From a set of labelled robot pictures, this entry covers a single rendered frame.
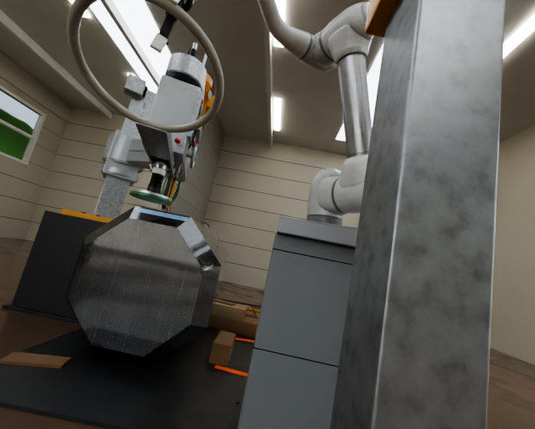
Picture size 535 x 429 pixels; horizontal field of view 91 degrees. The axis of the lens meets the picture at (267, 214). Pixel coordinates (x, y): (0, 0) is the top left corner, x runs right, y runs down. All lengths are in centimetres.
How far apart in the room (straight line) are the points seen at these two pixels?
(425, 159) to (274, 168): 717
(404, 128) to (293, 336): 83
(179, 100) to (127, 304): 116
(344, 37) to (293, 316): 101
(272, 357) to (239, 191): 643
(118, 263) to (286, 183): 597
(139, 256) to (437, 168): 155
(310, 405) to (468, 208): 90
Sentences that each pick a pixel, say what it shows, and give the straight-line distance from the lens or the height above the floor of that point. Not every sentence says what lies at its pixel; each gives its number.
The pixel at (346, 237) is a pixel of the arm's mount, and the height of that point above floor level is 82.
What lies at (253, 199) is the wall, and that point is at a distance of 714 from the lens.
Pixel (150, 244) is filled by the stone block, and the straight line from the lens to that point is 164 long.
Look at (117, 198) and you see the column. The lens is 267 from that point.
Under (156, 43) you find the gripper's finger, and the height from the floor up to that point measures 121.
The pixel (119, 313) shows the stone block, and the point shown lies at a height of 26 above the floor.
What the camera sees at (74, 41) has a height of 122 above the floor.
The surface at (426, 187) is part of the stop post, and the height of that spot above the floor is 77.
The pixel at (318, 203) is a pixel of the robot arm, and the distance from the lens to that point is 113.
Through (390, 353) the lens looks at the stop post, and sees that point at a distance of 22.
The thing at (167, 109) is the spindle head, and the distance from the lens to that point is 164.
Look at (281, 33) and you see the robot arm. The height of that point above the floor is 155.
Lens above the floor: 69
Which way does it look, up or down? 10 degrees up
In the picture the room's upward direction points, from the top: 12 degrees clockwise
